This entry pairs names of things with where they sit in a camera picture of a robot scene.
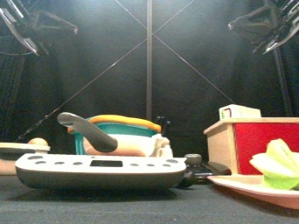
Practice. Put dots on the green felt carrot top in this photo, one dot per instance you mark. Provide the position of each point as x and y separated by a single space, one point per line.
278 169

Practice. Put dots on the small white toy carton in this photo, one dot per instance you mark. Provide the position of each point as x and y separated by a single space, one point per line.
239 112

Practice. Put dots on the wooden box red panel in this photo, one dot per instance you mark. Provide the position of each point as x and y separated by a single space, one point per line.
229 145

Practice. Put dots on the teal toy pot orange rim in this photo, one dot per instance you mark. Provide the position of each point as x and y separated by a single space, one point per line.
124 127

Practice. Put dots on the small black toy piece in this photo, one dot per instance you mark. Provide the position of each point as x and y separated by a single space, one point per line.
163 124

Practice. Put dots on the white peach toy cup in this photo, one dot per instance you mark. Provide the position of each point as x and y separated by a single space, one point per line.
136 145

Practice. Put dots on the grey round toy knob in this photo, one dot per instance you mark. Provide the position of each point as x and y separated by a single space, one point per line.
192 159

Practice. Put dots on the black flat toy piece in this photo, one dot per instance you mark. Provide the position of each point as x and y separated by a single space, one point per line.
205 170

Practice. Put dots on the white grey toy appliance base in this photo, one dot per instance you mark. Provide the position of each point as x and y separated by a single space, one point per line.
100 172

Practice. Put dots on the dark slanted frame pole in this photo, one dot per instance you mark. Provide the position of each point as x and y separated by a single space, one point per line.
282 81

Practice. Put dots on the vertical metal frame pole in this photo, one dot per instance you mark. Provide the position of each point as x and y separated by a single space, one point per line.
148 64

